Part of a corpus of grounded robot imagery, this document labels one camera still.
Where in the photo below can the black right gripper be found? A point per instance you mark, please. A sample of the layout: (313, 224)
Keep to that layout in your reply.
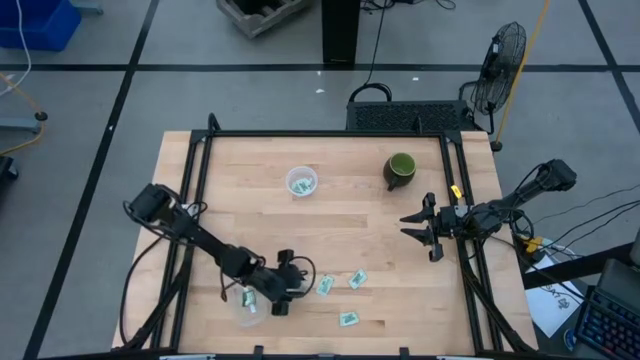
(447, 220)

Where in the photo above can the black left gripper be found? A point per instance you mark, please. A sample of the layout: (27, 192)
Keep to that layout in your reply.
(275, 286)

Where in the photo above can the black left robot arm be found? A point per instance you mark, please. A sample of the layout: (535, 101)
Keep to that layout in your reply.
(200, 235)

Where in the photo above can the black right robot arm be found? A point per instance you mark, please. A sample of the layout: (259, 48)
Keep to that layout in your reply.
(520, 200)

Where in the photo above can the clear oval plastic container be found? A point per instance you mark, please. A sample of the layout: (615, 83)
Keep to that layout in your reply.
(242, 315)

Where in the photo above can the dark green ceramic mug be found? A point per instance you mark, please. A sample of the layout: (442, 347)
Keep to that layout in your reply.
(400, 165)

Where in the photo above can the clear round plastic cup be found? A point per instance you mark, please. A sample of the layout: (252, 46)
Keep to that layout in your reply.
(290, 175)

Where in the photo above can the yellow power plug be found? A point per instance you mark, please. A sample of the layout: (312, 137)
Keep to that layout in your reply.
(531, 244)

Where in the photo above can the black perforated computer case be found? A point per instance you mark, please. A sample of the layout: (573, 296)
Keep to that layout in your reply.
(405, 116)

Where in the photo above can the white printed paper sheet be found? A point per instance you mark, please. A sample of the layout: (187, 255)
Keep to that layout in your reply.
(552, 307)

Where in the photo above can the black metal bar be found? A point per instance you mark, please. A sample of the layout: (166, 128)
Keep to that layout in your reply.
(575, 267)

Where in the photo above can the black floor fan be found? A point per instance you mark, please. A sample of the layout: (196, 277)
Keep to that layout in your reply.
(500, 65)

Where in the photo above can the black laptop case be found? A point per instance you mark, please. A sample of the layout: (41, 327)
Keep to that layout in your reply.
(622, 282)

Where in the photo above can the backlit computer keyboard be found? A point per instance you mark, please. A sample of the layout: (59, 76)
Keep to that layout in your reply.
(607, 325)

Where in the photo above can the black upright tower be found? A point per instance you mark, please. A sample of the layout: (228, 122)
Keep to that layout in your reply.
(340, 30)

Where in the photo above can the black caster foot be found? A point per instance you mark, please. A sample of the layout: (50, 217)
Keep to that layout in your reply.
(6, 169)

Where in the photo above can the grey metal stand foot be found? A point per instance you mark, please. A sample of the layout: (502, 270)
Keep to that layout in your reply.
(20, 124)

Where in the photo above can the blue plastic bin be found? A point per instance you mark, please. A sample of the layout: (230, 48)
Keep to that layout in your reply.
(40, 25)

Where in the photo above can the black aluminium table frame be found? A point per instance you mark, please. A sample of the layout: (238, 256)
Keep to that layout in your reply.
(325, 133)

